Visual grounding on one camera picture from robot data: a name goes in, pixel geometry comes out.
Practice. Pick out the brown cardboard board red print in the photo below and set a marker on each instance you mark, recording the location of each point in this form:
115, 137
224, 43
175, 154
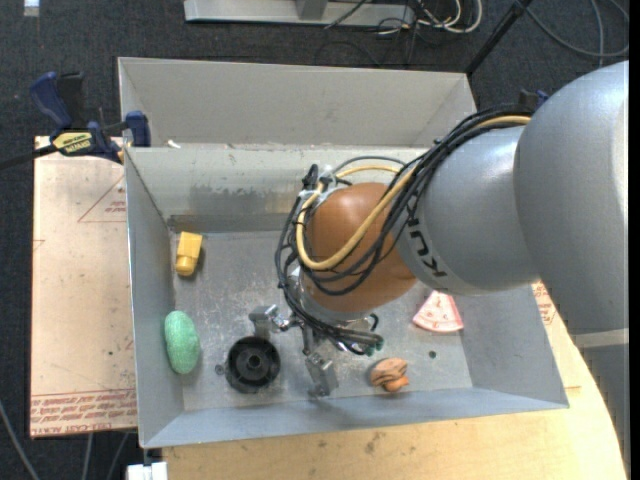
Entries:
80, 278

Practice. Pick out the small white piece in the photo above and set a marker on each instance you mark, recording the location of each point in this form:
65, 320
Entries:
173, 143

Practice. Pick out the tan and orange toy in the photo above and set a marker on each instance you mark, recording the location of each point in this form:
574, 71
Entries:
389, 374

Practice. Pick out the pink wedge-shaped card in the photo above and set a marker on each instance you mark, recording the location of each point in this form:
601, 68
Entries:
439, 315

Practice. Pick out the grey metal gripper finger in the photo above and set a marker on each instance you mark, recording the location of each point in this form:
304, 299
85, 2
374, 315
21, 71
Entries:
323, 375
262, 317

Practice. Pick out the green oval sponge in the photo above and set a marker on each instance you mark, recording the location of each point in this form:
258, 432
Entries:
182, 342

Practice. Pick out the black round plastic disc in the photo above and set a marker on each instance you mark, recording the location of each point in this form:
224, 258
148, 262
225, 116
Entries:
252, 364

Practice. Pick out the yellow plastic block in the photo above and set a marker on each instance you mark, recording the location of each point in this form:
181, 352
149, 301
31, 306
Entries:
188, 252

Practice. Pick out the grey metal bin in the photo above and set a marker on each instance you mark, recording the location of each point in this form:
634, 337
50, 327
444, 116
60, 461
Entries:
240, 278

